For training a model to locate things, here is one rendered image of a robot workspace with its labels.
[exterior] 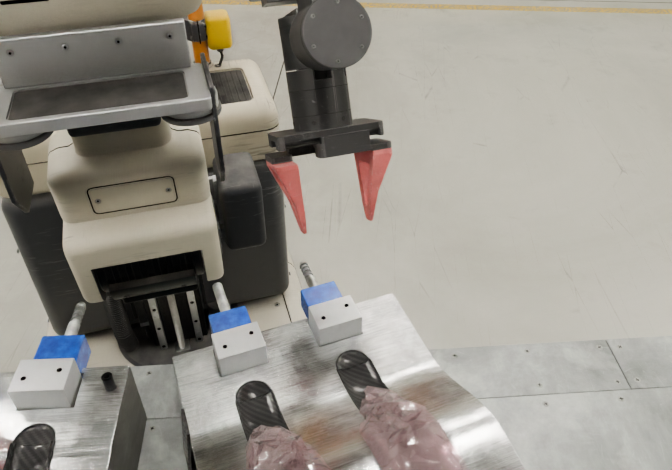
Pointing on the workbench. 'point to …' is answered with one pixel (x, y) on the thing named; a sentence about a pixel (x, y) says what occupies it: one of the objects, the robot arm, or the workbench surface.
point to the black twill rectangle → (186, 439)
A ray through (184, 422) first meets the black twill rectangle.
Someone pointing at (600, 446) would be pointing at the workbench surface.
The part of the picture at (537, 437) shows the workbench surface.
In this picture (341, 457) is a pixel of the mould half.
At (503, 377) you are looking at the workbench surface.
